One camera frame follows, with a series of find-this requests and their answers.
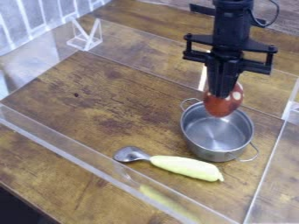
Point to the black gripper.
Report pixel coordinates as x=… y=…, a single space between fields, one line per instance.
x=235 y=63

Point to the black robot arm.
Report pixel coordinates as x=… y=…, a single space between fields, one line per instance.
x=233 y=16

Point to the silver metal pot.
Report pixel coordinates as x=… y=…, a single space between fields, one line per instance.
x=216 y=139

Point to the black bar on table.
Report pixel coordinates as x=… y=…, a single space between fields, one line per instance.
x=208 y=11

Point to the spoon with yellow handle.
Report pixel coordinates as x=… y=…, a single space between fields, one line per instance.
x=180 y=165

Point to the clear acrylic triangle bracket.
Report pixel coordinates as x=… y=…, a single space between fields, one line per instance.
x=85 y=40

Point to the clear acrylic enclosure wall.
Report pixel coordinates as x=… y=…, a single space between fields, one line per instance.
x=117 y=96

